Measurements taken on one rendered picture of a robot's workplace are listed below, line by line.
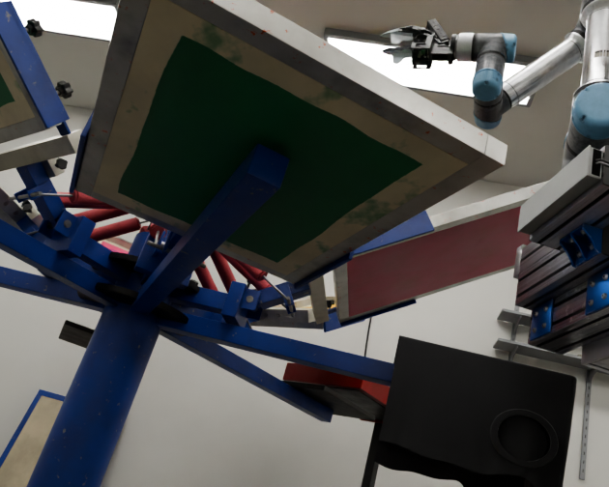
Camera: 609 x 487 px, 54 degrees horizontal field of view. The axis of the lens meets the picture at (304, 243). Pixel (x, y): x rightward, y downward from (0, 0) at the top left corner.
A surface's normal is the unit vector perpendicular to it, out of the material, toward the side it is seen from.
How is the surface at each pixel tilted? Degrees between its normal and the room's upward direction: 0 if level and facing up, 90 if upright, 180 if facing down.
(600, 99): 98
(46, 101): 90
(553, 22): 180
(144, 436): 90
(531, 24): 180
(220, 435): 90
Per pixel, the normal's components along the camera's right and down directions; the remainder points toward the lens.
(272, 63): -0.26, 0.87
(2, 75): -0.51, 0.48
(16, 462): -0.03, -0.60
